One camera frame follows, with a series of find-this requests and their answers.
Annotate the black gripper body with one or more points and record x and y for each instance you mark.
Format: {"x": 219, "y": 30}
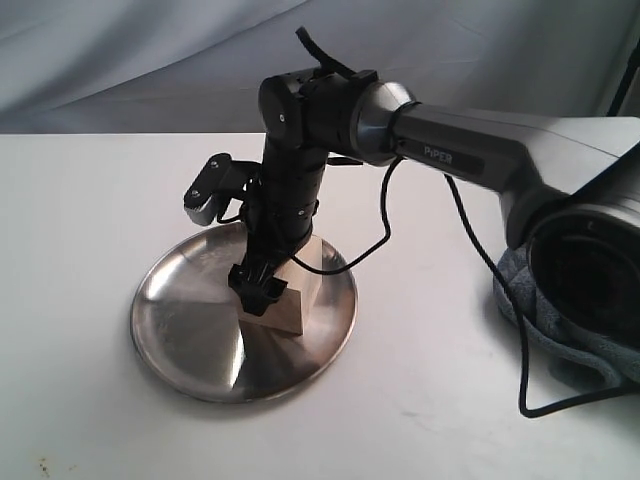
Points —
{"x": 281, "y": 204}

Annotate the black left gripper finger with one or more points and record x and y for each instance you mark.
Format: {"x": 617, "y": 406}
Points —
{"x": 249, "y": 292}

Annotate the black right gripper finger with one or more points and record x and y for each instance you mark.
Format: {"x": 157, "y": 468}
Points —
{"x": 270, "y": 293}

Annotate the light wooden cube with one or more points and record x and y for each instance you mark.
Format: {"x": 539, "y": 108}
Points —
{"x": 291, "y": 313}

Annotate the blue fleece towel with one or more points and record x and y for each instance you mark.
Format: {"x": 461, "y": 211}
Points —
{"x": 579, "y": 358}

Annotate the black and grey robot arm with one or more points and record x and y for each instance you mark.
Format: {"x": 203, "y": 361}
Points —
{"x": 568, "y": 187}

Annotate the round stainless steel plate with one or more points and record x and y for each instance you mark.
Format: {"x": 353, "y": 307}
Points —
{"x": 185, "y": 327}

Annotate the grey backdrop cloth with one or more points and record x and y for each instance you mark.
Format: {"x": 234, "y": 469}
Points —
{"x": 195, "y": 66}

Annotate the black stand pole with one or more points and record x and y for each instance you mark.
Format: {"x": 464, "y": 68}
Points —
{"x": 625, "y": 83}

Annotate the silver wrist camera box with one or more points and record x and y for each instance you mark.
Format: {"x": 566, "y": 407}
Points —
{"x": 207, "y": 198}

